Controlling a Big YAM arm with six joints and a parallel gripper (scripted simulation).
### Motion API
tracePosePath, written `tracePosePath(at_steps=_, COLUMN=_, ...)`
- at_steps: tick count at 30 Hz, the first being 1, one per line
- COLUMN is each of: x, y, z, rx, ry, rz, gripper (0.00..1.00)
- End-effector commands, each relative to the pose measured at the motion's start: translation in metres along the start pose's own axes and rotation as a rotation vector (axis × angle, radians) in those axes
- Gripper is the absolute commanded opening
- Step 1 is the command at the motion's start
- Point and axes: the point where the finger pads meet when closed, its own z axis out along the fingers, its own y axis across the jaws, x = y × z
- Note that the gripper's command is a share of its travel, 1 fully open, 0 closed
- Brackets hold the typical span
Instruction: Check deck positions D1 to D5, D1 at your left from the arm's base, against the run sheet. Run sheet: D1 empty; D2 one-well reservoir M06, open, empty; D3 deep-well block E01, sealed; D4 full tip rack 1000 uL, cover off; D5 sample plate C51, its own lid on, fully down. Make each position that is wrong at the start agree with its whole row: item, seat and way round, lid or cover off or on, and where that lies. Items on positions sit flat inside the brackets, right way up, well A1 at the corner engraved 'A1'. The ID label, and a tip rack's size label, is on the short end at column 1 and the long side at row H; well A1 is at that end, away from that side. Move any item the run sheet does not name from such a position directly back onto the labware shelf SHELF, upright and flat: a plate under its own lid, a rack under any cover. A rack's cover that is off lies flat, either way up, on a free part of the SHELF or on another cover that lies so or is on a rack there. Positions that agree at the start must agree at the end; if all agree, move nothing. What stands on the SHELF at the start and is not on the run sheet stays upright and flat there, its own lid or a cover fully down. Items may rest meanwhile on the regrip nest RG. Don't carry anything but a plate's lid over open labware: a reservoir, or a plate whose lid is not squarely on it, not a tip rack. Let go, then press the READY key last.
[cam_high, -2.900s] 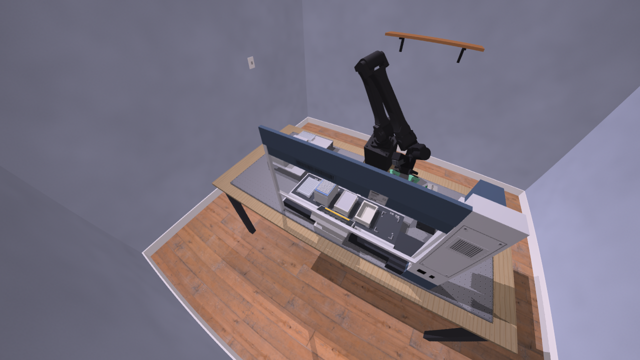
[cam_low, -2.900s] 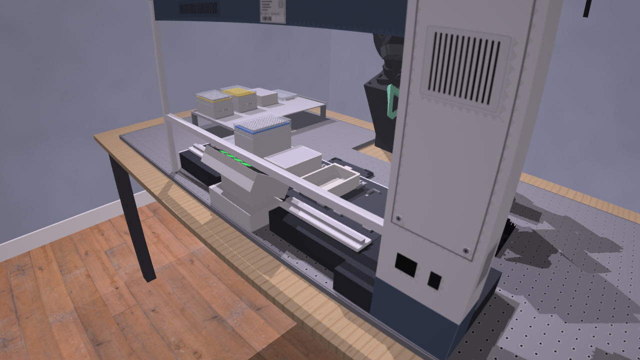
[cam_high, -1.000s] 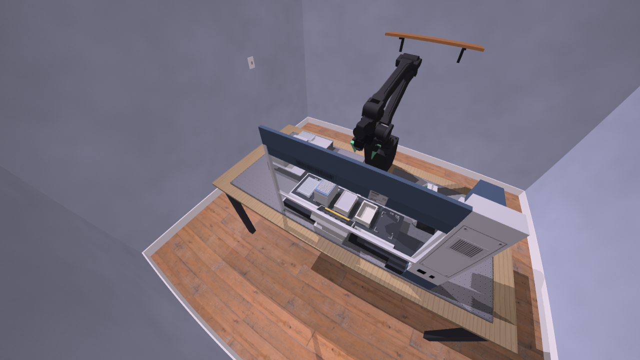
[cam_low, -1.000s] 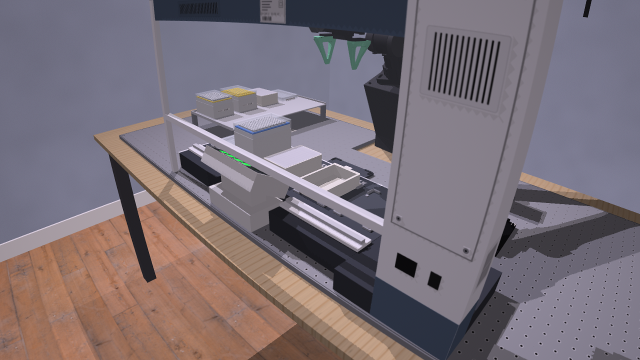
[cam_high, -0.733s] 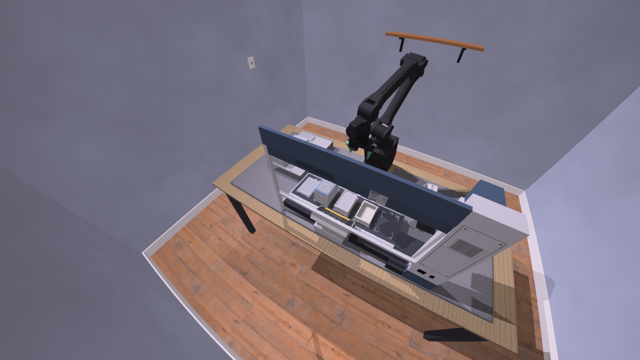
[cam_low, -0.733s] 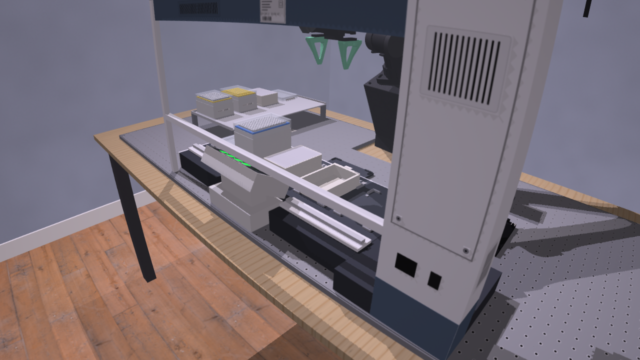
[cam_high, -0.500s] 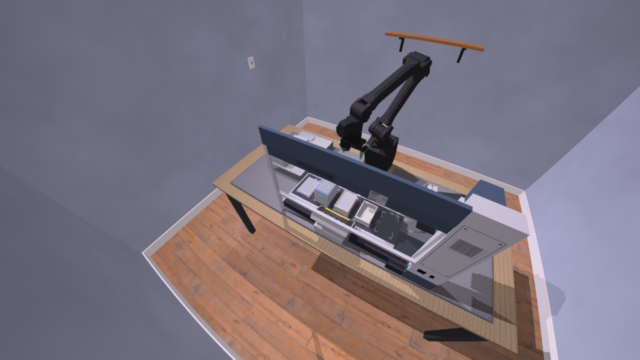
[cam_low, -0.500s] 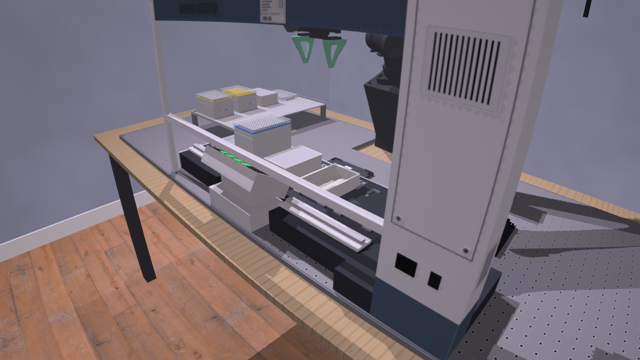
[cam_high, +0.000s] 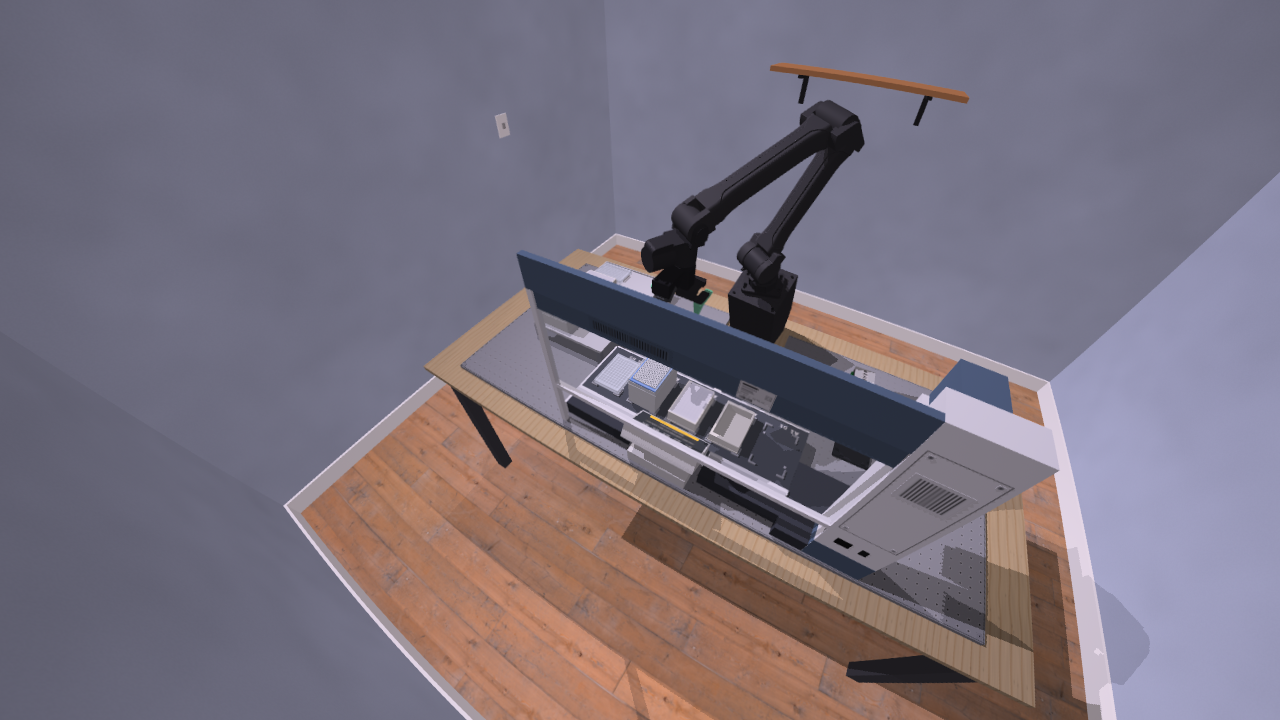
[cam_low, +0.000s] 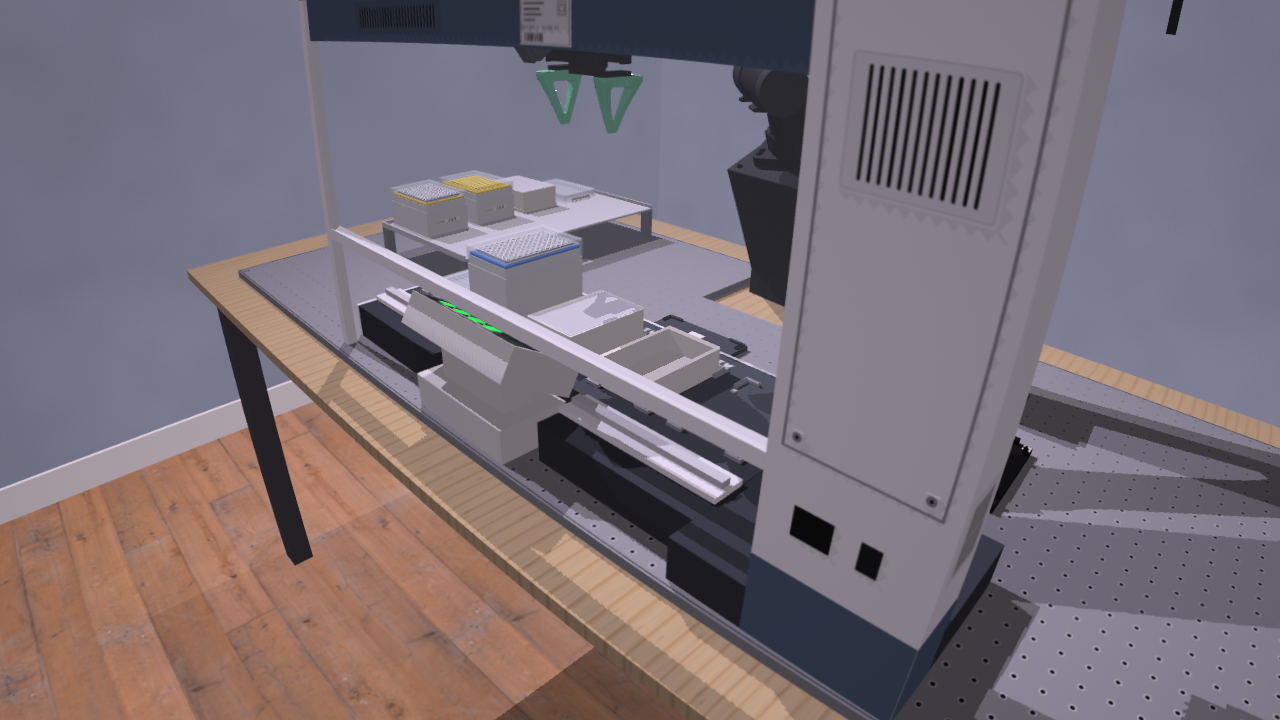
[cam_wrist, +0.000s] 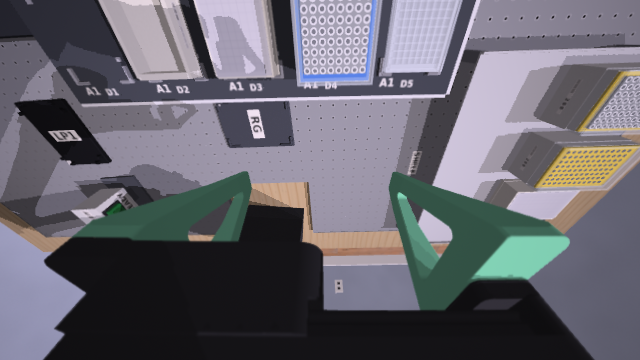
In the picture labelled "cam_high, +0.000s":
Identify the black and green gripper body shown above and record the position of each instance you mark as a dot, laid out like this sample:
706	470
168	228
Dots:
693	291

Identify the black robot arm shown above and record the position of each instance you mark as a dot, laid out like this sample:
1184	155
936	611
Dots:
814	135

